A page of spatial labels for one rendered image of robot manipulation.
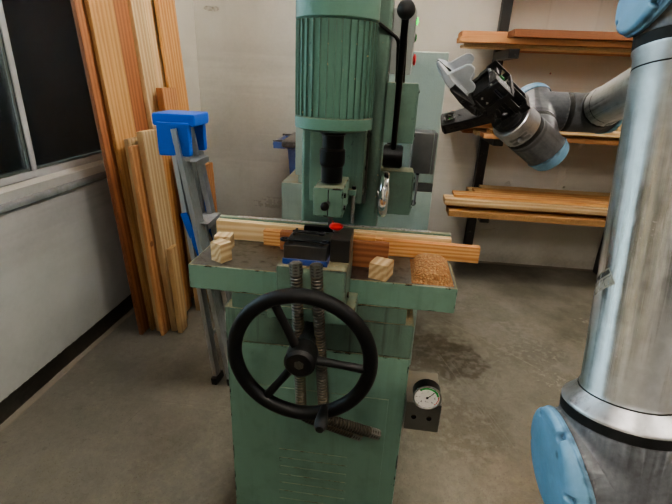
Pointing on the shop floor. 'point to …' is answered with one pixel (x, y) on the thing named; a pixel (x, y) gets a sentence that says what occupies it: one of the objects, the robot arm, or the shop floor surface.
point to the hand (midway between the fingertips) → (438, 67)
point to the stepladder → (196, 211)
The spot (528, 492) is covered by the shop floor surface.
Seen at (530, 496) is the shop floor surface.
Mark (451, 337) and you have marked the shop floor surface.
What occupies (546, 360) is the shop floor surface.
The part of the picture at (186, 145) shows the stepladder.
